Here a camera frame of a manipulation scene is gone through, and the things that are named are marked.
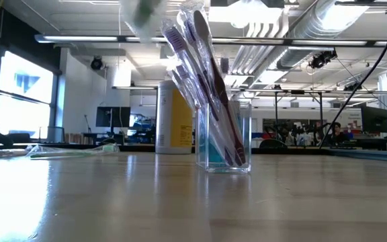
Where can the red toothbrush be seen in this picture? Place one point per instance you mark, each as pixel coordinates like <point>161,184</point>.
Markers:
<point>218,84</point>

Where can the clear acrylic holder box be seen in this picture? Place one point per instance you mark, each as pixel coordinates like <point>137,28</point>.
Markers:
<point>247,134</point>

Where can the black background robot station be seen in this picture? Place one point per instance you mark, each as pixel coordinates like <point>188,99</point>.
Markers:
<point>281,131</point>

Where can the white yellow wipes canister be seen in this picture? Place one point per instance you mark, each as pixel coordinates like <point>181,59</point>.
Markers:
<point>173,121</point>

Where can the blue background machine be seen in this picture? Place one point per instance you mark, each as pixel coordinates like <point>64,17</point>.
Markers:
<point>143,129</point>

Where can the blue storage bin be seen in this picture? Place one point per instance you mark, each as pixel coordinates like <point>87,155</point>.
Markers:
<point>258,135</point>

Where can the black computer monitor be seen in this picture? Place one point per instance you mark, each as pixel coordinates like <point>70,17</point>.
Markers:
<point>113,116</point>
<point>375,119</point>

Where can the black chair back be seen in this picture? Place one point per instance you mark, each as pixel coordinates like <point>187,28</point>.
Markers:
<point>272,144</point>

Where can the black ceiling spotlight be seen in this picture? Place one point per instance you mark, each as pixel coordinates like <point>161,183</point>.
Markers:
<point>96,64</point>

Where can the large white ceiling lamp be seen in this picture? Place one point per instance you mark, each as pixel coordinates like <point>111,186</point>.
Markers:
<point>247,15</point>

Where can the wooden shelf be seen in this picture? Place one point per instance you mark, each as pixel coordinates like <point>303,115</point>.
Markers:
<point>74,138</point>

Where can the black ceiling track light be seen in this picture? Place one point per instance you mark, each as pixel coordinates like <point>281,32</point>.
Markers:
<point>321,58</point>

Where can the person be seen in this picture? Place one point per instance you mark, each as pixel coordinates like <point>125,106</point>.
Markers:
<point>337,136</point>

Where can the toothbrush in clear wrapper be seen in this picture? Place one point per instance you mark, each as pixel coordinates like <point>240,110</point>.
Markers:
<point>2,153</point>

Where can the black aluminium table frame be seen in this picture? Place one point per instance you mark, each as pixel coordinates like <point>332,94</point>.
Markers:
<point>139,148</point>

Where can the black metal gantry frame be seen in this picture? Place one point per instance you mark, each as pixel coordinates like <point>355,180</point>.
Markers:
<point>297,91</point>

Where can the silver ventilation duct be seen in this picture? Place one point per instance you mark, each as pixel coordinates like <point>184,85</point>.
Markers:
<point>314,23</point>

